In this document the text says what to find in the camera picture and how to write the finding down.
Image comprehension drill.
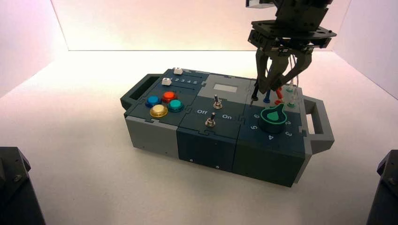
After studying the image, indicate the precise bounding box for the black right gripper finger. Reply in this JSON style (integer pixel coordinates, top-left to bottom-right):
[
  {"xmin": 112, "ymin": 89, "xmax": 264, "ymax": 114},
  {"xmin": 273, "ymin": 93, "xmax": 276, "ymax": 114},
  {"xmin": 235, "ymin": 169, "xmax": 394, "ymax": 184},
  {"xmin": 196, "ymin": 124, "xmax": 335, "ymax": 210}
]
[
  {"xmin": 256, "ymin": 49, "xmax": 280, "ymax": 94},
  {"xmin": 279, "ymin": 50, "xmax": 314, "ymax": 90}
]

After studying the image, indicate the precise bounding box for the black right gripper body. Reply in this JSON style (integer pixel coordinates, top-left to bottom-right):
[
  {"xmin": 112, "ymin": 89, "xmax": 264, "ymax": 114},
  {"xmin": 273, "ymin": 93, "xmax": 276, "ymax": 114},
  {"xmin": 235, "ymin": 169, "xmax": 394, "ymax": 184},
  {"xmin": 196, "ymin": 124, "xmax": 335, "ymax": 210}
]
[{"xmin": 247, "ymin": 0, "xmax": 337, "ymax": 53}]

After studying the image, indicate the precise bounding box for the grey rectangular display window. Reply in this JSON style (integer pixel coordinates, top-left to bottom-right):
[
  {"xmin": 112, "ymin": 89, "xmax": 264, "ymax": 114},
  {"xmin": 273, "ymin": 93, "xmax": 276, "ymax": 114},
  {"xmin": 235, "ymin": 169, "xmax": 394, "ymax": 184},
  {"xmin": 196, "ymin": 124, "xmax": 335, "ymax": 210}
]
[{"xmin": 213, "ymin": 83, "xmax": 238, "ymax": 93}]

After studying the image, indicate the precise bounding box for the dark rotary knob green pointer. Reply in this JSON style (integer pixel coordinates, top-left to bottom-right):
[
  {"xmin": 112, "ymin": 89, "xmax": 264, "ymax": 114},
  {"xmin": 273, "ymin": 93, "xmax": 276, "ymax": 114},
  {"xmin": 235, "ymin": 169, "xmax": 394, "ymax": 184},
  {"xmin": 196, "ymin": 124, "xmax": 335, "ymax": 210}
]
[{"xmin": 259, "ymin": 103, "xmax": 289, "ymax": 134}]

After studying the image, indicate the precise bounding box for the green round push button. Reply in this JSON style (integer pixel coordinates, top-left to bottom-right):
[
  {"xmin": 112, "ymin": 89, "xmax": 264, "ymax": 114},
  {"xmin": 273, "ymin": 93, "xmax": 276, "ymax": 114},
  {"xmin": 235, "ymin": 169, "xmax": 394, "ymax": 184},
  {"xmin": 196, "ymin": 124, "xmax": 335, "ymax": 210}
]
[{"xmin": 167, "ymin": 99, "xmax": 184, "ymax": 113}]

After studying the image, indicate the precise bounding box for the dark teal grey task box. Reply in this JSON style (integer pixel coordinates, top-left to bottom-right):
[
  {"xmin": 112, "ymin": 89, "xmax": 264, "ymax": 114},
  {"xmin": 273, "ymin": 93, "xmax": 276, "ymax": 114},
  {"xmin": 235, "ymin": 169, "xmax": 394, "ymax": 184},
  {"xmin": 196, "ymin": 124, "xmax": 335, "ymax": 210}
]
[{"xmin": 120, "ymin": 67, "xmax": 335, "ymax": 188}]

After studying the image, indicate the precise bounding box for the red round push button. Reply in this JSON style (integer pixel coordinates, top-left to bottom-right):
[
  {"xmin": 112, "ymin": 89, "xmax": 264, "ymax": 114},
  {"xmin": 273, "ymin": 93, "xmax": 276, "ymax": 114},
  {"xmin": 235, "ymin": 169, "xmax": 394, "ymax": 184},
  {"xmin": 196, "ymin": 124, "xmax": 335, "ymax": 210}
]
[{"xmin": 161, "ymin": 91, "xmax": 177, "ymax": 104}]

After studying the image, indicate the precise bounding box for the yellow round push button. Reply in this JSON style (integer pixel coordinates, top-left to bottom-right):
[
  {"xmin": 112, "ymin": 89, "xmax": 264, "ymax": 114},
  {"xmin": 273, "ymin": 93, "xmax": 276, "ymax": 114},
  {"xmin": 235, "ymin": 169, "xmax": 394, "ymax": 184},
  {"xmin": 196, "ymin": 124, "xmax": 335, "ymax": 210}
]
[{"xmin": 149, "ymin": 105, "xmax": 168, "ymax": 118}]

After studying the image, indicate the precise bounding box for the blue round push button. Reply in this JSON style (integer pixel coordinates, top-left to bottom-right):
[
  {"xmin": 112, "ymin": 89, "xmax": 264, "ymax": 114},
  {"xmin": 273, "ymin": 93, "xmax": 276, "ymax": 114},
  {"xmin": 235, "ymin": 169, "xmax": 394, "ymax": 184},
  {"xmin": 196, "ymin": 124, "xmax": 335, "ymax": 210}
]
[{"xmin": 145, "ymin": 95, "xmax": 161, "ymax": 108}]

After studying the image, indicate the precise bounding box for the black jumper wire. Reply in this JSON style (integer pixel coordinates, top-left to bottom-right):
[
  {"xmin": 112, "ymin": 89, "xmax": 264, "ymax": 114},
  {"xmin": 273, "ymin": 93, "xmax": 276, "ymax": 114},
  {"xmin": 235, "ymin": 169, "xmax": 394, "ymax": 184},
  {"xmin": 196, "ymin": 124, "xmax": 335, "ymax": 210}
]
[{"xmin": 250, "ymin": 79, "xmax": 260, "ymax": 103}]

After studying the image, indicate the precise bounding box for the red jumper wire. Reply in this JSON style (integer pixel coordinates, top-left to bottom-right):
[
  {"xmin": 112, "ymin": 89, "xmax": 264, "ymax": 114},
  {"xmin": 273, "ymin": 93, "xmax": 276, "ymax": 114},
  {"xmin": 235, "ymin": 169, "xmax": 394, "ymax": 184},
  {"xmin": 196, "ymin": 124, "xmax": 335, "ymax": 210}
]
[{"xmin": 275, "ymin": 87, "xmax": 285, "ymax": 105}]

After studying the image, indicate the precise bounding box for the white jumper wire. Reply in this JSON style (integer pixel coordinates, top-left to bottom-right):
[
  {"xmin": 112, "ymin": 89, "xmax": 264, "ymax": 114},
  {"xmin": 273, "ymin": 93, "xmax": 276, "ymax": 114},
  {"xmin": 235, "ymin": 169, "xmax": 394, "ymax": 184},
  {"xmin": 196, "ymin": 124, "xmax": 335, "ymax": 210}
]
[{"xmin": 286, "ymin": 54, "xmax": 301, "ymax": 108}]

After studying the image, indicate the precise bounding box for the grey box handle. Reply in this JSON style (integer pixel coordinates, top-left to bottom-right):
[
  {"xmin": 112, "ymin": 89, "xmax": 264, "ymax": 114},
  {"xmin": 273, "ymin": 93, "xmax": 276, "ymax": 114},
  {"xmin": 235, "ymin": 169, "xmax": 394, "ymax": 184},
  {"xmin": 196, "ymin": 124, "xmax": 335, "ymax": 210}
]
[{"xmin": 303, "ymin": 95, "xmax": 335, "ymax": 155}]

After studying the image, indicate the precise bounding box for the dark teal box handle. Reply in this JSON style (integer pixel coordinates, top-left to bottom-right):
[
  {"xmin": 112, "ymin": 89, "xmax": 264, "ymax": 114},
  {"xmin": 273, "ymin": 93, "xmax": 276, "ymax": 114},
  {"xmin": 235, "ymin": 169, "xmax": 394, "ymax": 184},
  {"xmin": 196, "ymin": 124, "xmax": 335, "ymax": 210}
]
[{"xmin": 120, "ymin": 73, "xmax": 163, "ymax": 111}]

